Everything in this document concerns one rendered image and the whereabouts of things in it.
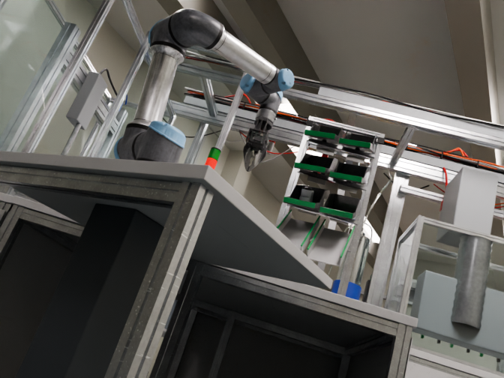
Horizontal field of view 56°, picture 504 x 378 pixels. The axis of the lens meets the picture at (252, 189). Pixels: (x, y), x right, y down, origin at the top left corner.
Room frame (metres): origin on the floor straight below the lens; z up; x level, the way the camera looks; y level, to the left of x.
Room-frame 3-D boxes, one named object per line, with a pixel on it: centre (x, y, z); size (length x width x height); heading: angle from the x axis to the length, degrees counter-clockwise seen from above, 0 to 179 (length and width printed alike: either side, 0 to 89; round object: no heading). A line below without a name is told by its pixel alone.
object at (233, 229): (1.33, 0.26, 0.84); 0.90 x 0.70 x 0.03; 55
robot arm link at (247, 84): (1.58, 0.11, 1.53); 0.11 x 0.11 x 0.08; 39
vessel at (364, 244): (2.57, -0.68, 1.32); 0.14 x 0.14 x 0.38
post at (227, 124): (2.06, 0.21, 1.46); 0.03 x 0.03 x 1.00; 80
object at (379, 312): (2.32, -0.02, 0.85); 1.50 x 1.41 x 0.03; 80
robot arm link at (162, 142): (1.29, 0.29, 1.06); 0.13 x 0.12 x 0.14; 39
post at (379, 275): (2.82, -0.92, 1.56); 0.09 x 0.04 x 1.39; 80
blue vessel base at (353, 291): (2.57, -0.68, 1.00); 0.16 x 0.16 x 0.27
